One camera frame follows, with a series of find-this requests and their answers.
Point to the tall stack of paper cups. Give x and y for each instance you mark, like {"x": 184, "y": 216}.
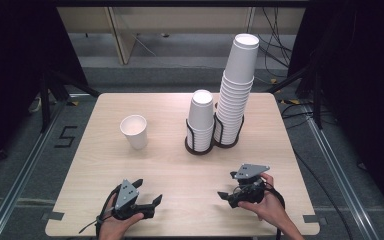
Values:
{"x": 241, "y": 66}

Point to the person's left hand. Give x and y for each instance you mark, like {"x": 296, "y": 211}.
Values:
{"x": 116, "y": 230}

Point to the black curtain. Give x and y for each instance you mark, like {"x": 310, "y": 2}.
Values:
{"x": 363, "y": 83}
{"x": 10, "y": 66}

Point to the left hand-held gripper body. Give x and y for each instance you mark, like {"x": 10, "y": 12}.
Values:
{"x": 126, "y": 195}

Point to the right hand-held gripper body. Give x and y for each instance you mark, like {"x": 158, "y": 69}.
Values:
{"x": 250, "y": 170}

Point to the single white paper cup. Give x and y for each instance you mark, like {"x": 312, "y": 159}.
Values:
{"x": 136, "y": 138}

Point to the beige wooden cabinet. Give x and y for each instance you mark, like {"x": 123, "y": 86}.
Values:
{"x": 180, "y": 20}

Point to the short stack of paper cups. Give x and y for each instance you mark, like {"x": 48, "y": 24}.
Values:
{"x": 200, "y": 113}

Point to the person's right hand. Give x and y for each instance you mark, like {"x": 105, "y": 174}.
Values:
{"x": 268, "y": 208}

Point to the black metal stand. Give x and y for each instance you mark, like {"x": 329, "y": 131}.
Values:
{"x": 317, "y": 100}
{"x": 45, "y": 100}

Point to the metal floor rail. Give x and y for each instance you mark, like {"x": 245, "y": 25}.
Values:
{"x": 340, "y": 166}
{"x": 20, "y": 186}

